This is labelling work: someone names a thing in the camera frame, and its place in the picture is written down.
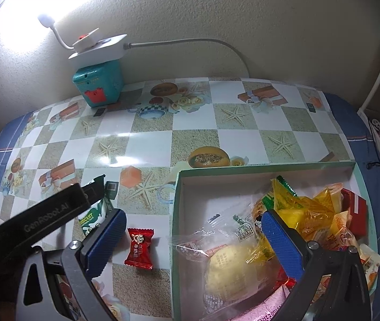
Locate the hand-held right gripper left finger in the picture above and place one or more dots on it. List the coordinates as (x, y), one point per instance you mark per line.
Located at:
(106, 240)

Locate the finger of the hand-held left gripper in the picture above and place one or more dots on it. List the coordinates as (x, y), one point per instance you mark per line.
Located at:
(42, 220)

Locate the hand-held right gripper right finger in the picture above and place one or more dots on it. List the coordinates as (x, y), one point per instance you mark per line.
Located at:
(283, 244)

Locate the green white biscuit packet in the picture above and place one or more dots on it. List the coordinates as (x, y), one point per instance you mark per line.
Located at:
(91, 220)

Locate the yellow cake packet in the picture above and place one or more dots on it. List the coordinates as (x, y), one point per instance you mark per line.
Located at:
(300, 217)

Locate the large red snack packet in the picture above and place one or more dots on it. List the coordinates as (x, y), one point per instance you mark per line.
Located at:
(283, 276)

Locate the small red candy packet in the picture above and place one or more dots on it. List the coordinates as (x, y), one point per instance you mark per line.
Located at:
(139, 249)

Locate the orange roll cake packet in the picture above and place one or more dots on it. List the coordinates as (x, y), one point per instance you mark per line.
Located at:
(340, 234)

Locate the green edged snack packet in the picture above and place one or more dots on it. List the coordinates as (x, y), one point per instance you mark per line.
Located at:
(285, 184)

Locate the bread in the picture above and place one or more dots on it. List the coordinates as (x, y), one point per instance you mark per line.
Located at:
(230, 274)

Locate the purple snack packet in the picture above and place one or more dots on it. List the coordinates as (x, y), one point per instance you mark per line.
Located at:
(270, 312)

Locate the red snack box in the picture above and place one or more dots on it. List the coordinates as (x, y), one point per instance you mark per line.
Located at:
(355, 210)

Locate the white packet with orange flower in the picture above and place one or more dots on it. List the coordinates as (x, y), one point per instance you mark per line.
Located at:
(370, 260)

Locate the teal cardboard box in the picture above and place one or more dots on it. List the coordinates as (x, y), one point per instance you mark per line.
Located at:
(210, 190)

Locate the blue plaid cloth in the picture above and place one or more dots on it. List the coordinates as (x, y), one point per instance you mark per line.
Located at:
(350, 123)

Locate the printed checkered table cover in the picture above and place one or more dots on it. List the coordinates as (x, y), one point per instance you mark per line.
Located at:
(193, 133)

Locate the teal toy box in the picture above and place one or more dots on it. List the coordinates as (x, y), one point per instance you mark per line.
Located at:
(99, 77)

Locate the white power strip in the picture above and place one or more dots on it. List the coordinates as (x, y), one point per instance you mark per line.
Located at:
(102, 52)

